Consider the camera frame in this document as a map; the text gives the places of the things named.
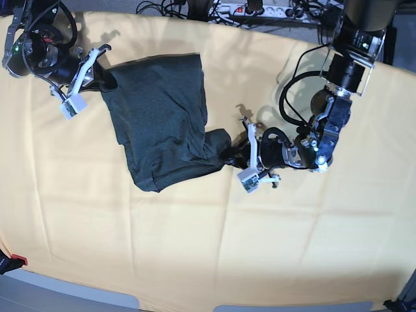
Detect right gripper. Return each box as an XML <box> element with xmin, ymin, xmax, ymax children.
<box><xmin>48</xmin><ymin>44</ymin><xmax>118</xmax><ymax>98</ymax></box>

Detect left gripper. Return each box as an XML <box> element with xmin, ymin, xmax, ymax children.
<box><xmin>224</xmin><ymin>117</ymin><xmax>299</xmax><ymax>189</ymax></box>

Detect dark teal long-sleeve shirt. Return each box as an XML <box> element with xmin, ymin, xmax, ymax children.
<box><xmin>101</xmin><ymin>53</ymin><xmax>231</xmax><ymax>192</ymax></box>

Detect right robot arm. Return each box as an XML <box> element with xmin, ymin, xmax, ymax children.
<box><xmin>1</xmin><ymin>1</ymin><xmax>117</xmax><ymax>101</ymax></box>

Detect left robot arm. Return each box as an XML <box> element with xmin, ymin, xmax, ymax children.
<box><xmin>226</xmin><ymin>1</ymin><xmax>401</xmax><ymax>193</ymax></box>

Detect yellow table cover cloth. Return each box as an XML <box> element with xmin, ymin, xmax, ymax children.
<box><xmin>0</xmin><ymin>11</ymin><xmax>416</xmax><ymax>312</ymax></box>

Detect white power strip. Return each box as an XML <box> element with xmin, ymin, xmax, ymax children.
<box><xmin>215</xmin><ymin>3</ymin><xmax>292</xmax><ymax>19</ymax></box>

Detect red and black clamp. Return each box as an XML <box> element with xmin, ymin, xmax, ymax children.
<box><xmin>0</xmin><ymin>250</ymin><xmax>28</xmax><ymax>275</ymax></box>

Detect black corner clamp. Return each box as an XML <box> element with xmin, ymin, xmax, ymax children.
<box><xmin>383</xmin><ymin>299</ymin><xmax>415</xmax><ymax>312</ymax></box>

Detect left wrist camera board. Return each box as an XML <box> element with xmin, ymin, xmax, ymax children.
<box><xmin>237</xmin><ymin>168</ymin><xmax>260</xmax><ymax>193</ymax></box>

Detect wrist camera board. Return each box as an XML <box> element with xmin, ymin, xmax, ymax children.
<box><xmin>237</xmin><ymin>168</ymin><xmax>260</xmax><ymax>193</ymax></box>
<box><xmin>59</xmin><ymin>94</ymin><xmax>86</xmax><ymax>120</ymax></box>

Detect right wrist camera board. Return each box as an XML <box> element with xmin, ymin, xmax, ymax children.
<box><xmin>59</xmin><ymin>94</ymin><xmax>86</xmax><ymax>120</ymax></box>

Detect tangled black cables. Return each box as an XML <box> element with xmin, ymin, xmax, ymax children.
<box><xmin>135</xmin><ymin>0</ymin><xmax>215</xmax><ymax>22</ymax></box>

